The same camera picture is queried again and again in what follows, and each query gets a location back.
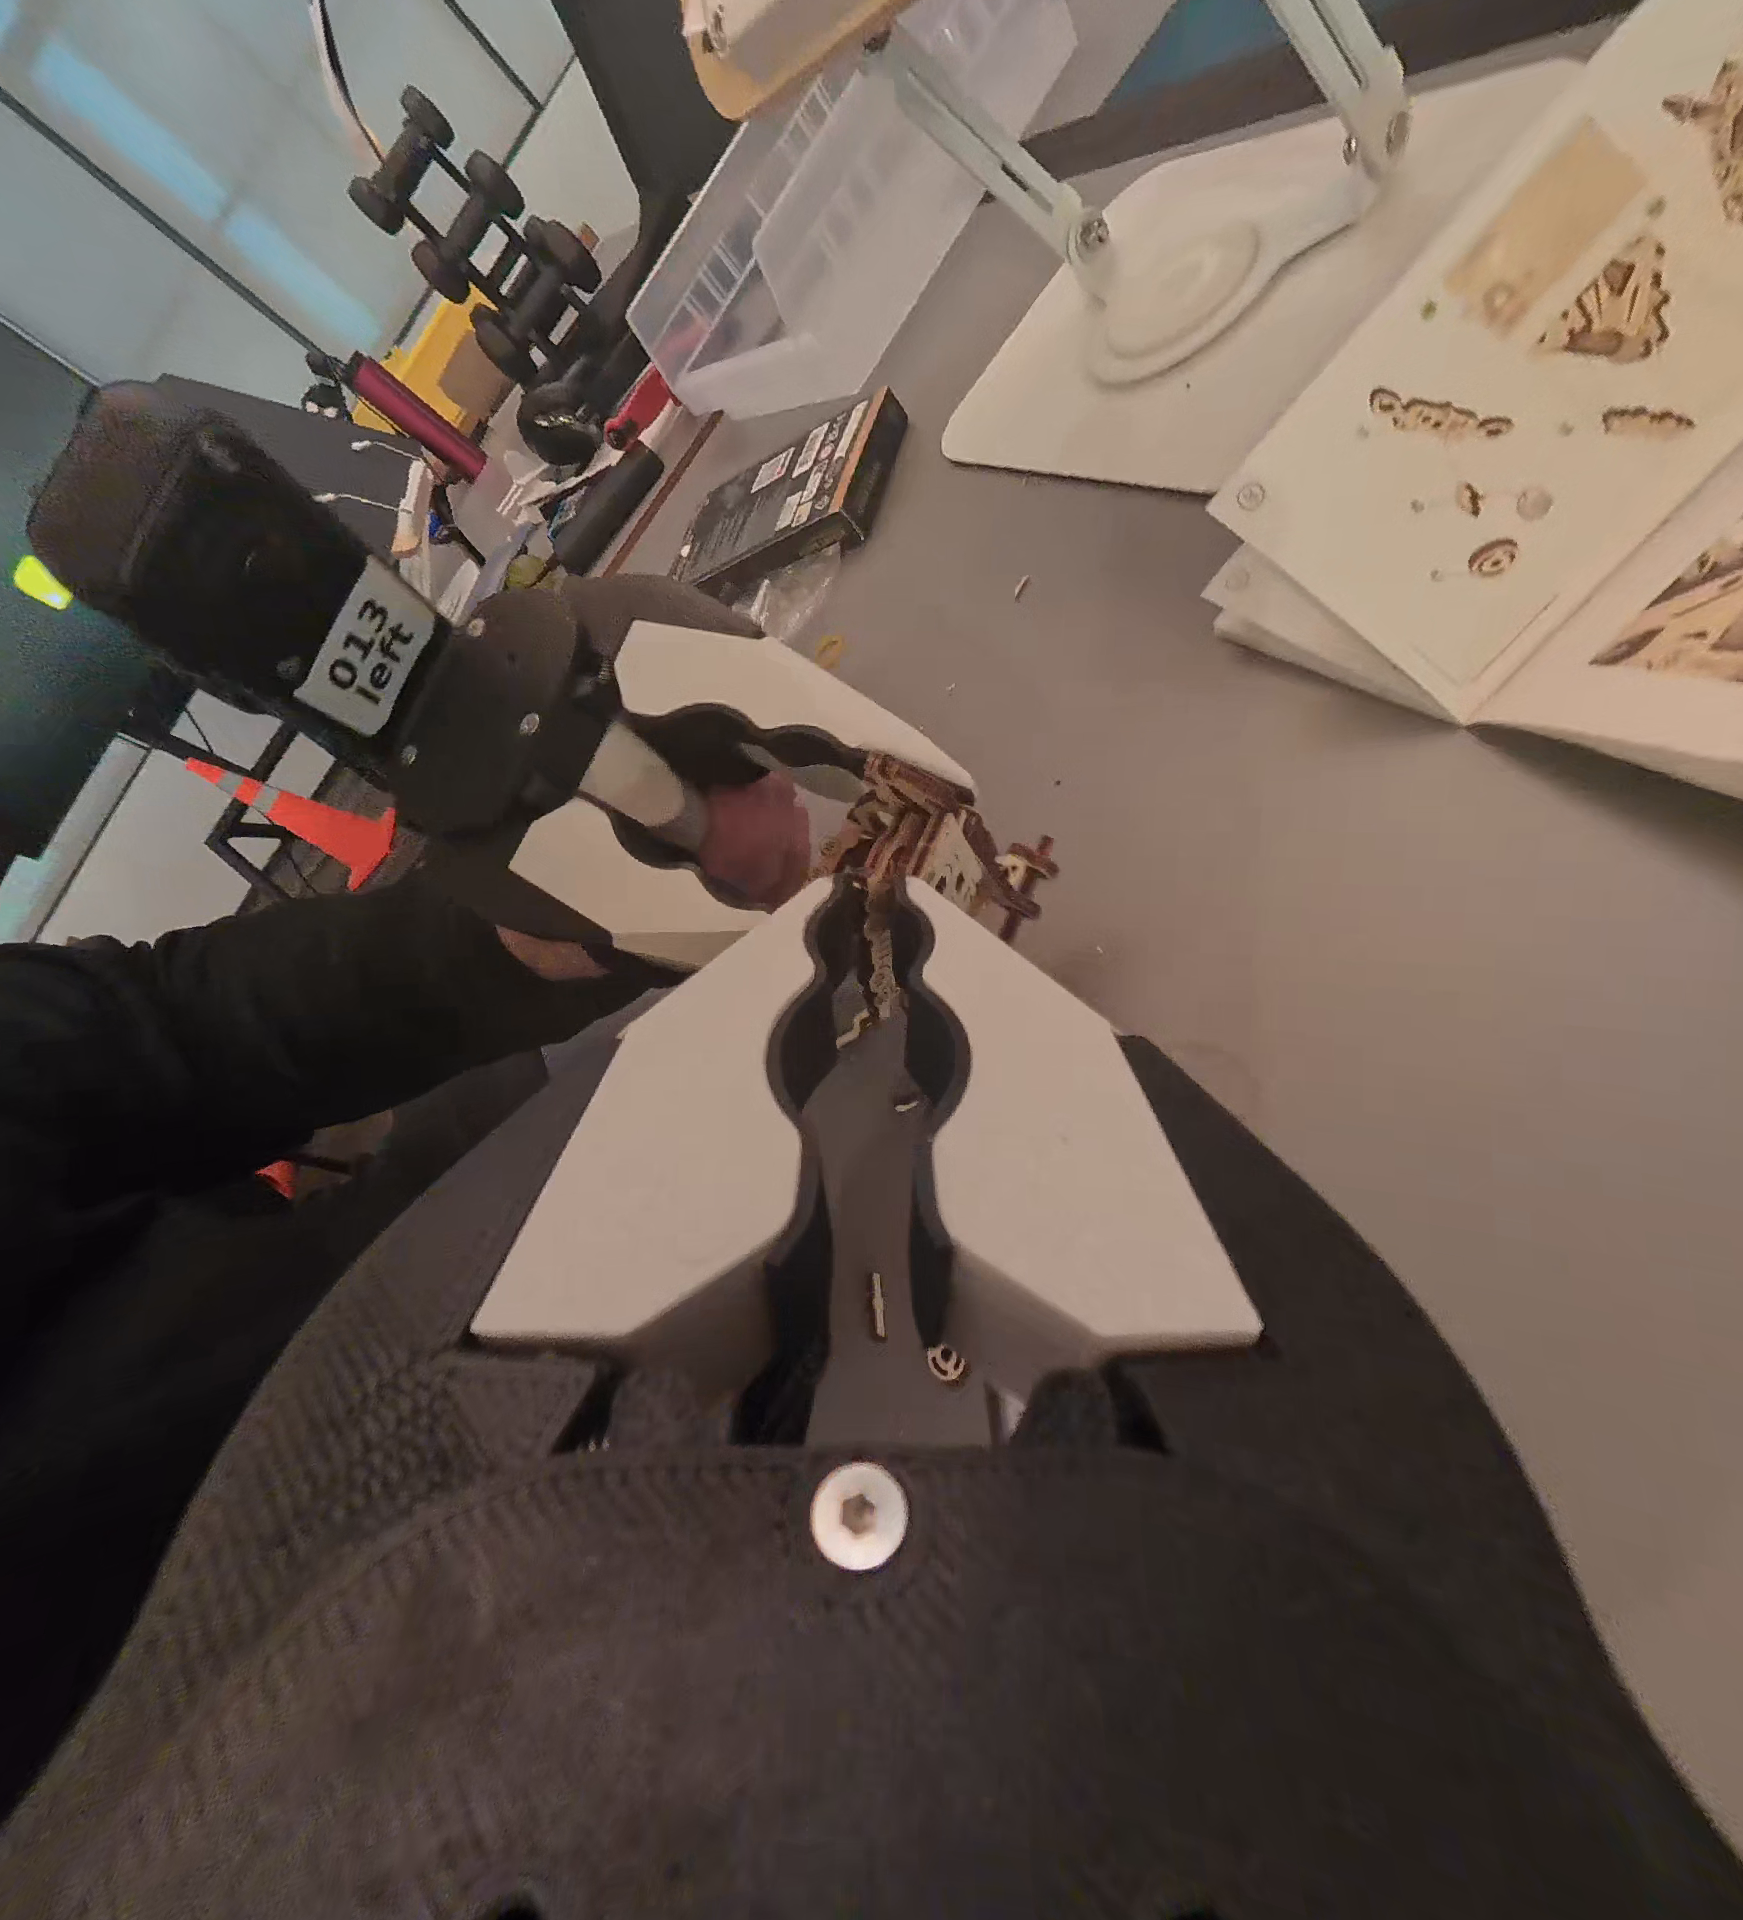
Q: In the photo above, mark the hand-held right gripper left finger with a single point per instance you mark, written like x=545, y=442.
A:
x=662, y=1185

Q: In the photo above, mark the clear plastic bag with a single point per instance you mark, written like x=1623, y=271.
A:
x=796, y=593

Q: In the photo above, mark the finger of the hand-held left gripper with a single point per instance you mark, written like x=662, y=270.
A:
x=602, y=893
x=783, y=684

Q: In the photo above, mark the orange traffic cone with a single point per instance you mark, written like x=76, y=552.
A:
x=332, y=831

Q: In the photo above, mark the small wooden bar part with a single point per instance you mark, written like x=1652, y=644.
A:
x=878, y=1306

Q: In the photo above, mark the clear plastic organizer box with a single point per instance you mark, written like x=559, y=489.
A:
x=843, y=225

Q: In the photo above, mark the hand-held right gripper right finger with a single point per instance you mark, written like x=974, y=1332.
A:
x=1082, y=1185

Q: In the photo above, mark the ornamented wooden bumper strip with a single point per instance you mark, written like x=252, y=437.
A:
x=878, y=961

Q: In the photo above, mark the yellow box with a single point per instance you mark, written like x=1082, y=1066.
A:
x=451, y=359

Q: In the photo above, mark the person's left hand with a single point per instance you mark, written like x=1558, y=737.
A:
x=761, y=847

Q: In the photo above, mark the black model kit box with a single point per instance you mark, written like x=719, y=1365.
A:
x=796, y=489

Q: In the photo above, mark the maroon metal tube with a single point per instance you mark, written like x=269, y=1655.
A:
x=414, y=413

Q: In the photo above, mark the wooden model car chassis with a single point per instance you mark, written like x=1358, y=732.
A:
x=946, y=847

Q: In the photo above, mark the white instruction booklet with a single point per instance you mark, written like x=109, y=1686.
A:
x=1637, y=494

